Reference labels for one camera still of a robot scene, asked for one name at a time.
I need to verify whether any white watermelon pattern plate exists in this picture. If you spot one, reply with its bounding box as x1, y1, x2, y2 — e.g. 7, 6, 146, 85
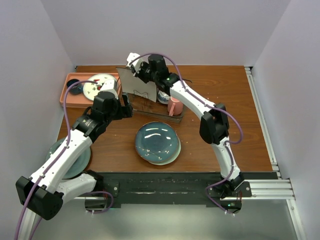
83, 73, 117, 101

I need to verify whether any black wire dish rack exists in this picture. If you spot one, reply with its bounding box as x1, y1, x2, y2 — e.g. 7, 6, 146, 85
119, 86, 187, 123

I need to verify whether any pink plastic tray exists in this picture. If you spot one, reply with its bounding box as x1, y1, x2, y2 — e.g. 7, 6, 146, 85
59, 72, 121, 108

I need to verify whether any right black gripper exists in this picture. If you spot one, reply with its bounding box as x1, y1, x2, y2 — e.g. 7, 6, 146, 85
131, 60, 159, 84

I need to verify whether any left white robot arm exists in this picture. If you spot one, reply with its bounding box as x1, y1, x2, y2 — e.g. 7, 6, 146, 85
15, 91, 133, 220

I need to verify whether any mint green flower plate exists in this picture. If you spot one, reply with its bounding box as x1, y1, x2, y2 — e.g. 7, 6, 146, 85
149, 137, 181, 166

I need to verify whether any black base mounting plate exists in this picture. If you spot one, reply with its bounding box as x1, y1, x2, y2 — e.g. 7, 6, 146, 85
74, 171, 251, 210

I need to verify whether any blue floral small bowl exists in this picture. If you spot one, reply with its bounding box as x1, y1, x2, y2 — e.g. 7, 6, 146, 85
157, 90, 170, 105

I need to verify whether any pink mug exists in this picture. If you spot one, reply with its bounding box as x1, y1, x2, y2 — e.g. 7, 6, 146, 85
167, 96, 184, 116

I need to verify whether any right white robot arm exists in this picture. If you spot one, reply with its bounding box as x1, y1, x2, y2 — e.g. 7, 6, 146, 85
126, 53, 245, 197

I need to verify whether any grey green plate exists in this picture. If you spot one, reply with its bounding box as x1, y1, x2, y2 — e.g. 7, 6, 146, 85
45, 138, 92, 180

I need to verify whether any dark blue mug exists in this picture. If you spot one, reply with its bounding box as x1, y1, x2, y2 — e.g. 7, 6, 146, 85
66, 78, 83, 95

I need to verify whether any white square plate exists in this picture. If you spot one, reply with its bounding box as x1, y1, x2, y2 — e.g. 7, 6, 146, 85
116, 67, 157, 102

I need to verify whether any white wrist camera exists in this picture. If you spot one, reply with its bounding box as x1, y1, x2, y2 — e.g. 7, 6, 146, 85
126, 52, 141, 72
100, 79, 118, 98

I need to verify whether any dark teal blossom plate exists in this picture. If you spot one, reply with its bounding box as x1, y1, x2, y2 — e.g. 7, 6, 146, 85
134, 121, 178, 163

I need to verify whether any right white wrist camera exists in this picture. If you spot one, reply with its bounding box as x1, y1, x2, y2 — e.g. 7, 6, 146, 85
126, 52, 141, 72

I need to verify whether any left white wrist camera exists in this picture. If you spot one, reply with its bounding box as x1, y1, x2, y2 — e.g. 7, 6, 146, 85
100, 79, 118, 98

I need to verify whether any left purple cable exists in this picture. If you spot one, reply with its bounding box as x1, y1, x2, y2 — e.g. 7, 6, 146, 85
13, 80, 101, 240

